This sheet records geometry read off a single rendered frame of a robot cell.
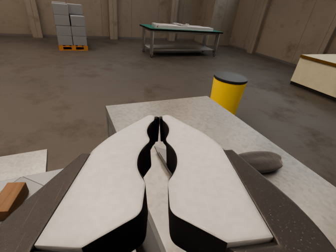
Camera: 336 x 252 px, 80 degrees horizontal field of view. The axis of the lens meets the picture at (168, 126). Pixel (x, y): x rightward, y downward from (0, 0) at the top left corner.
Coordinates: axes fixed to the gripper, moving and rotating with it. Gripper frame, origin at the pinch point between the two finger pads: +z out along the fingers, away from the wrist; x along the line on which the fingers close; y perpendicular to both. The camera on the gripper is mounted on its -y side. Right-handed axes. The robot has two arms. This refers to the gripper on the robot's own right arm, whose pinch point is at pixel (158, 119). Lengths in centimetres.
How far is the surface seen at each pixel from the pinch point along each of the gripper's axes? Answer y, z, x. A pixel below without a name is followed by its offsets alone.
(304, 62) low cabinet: 116, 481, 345
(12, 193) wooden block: 47, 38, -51
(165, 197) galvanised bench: 39.8, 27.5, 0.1
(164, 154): 38, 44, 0
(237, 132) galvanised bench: 43, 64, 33
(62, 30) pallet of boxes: 49, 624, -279
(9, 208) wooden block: 48, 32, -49
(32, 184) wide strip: 52, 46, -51
